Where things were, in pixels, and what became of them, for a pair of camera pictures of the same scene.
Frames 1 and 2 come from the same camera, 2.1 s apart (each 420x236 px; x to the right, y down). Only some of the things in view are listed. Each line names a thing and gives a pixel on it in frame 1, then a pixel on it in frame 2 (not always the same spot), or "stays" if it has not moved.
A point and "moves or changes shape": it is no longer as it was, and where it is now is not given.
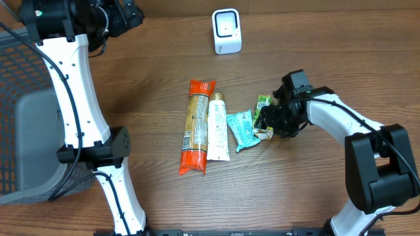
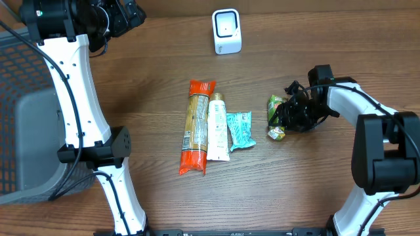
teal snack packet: (241, 126) stays
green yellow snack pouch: (262, 133) moves or changes shape
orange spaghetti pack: (195, 134) stays
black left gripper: (123, 22) stays
